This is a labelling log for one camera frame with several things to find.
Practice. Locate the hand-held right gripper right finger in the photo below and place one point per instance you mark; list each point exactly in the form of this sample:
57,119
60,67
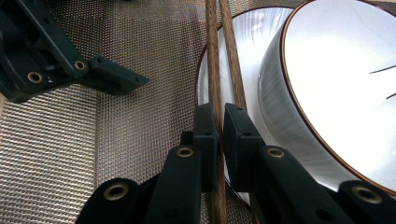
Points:
241,146

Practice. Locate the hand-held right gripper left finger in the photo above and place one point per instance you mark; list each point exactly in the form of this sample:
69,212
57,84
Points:
207,146

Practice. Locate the wooden chopstick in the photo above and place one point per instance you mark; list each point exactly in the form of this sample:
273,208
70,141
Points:
213,62
232,56

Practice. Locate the white plate with brown rim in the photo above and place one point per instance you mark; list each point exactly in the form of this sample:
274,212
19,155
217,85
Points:
249,40

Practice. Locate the brown woven placemat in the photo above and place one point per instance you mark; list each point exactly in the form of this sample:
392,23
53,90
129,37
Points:
140,40

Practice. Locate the white bowl with brown rim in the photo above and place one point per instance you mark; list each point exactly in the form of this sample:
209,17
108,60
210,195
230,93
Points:
336,93

